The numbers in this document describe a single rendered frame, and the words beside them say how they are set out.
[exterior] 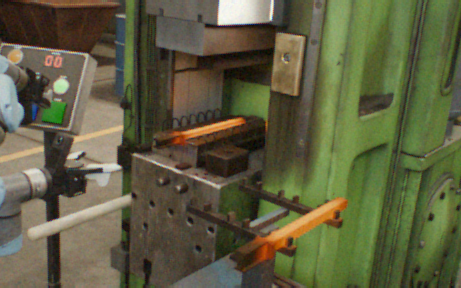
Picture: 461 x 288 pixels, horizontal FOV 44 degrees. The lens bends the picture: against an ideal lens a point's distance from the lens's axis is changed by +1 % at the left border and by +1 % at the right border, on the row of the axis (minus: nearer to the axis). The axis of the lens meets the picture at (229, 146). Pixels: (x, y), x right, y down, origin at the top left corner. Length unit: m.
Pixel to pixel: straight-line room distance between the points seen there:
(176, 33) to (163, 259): 0.74
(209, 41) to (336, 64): 0.38
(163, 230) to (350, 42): 0.84
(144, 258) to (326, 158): 0.73
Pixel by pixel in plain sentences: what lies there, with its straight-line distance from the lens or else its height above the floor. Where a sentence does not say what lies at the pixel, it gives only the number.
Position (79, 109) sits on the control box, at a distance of 2.03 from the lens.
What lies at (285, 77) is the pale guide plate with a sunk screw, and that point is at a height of 1.23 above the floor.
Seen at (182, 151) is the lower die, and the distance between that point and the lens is 1.81.
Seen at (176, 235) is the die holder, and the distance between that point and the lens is 1.84.
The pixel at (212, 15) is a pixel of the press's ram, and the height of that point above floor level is 1.39.
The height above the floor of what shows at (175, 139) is 1.00.
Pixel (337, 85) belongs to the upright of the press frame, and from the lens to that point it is 1.62.
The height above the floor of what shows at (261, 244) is 0.99.
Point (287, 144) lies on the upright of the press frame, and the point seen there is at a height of 1.03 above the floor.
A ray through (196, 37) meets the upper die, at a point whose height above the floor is 1.32.
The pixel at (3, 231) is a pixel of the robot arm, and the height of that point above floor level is 0.89.
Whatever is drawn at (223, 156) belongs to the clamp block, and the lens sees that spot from 1.71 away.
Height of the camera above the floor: 1.54
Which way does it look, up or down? 18 degrees down
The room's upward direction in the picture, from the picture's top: 5 degrees clockwise
